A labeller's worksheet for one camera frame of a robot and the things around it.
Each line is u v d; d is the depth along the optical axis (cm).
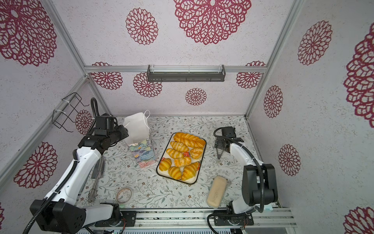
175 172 85
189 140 103
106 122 58
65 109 77
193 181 86
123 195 81
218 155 95
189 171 85
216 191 79
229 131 72
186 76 92
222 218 73
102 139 54
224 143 66
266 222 73
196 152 95
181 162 90
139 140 74
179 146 97
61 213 38
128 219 73
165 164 90
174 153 95
